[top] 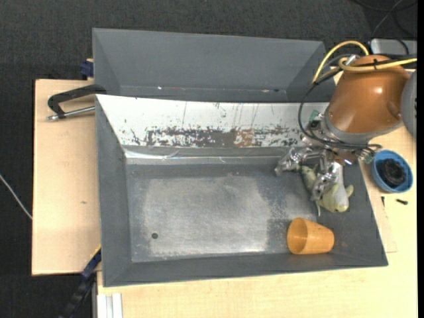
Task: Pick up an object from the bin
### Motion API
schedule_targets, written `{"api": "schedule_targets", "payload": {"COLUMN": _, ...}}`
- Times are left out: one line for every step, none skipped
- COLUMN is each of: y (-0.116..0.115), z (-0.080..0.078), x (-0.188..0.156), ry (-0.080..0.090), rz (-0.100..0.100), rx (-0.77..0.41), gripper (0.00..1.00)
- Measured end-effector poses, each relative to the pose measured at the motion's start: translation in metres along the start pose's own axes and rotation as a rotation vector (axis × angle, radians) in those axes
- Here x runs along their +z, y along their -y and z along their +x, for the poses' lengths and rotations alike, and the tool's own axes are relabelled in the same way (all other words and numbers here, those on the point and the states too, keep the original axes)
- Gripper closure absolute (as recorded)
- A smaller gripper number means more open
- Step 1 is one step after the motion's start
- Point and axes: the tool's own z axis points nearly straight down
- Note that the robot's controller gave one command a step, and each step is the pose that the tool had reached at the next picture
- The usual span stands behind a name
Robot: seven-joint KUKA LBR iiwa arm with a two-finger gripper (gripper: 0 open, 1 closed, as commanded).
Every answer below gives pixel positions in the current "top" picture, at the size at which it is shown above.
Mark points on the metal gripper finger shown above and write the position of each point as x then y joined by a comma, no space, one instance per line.
324,179
291,159

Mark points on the pale green plush toy animal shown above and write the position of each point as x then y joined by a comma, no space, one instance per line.
336,199

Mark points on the blue round bowl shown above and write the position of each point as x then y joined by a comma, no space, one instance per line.
377,177

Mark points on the orange plastic cup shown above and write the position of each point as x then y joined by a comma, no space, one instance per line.
313,237

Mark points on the black round part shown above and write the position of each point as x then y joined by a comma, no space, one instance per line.
394,171

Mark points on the small black screw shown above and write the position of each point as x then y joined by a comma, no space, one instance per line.
402,202

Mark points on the grey metal bin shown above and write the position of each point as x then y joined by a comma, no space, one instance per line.
205,210

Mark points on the pale wood flat board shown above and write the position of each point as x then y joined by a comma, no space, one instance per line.
66,177

